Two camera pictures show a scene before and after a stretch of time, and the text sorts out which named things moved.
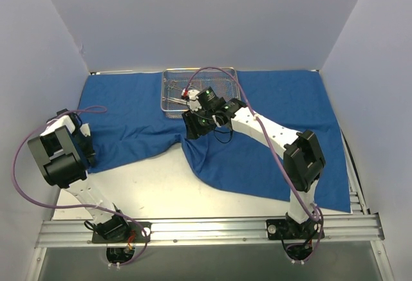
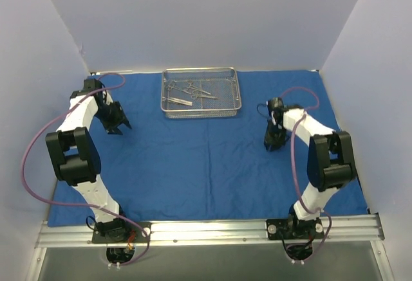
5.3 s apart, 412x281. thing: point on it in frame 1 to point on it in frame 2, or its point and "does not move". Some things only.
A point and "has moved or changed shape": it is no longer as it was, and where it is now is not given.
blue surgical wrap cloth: (124, 116) has moved or changed shape
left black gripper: (89, 152) to (115, 118)
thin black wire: (231, 135) to (257, 107)
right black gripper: (191, 126) to (275, 136)
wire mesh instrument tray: (223, 80) does not move
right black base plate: (290, 231) does not move
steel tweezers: (174, 99) does not move
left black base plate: (140, 233) does not move
